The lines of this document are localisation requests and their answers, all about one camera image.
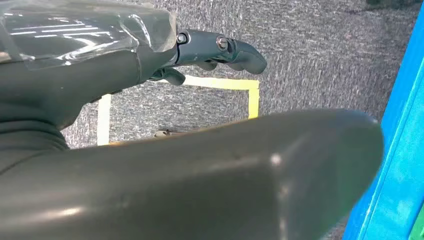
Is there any blue metal shelf rack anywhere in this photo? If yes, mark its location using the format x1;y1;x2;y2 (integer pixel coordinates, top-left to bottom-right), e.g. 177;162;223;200
342;3;424;240

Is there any dark robot foot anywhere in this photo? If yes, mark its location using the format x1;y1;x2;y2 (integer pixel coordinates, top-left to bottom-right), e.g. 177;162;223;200
153;129;187;138

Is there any yellow floor tape square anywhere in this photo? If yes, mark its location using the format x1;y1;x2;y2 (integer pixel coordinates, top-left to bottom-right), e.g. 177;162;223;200
96;74;260;147

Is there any green plastic crate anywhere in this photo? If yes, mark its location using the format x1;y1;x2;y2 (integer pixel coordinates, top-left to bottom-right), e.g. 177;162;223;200
409;205;424;240

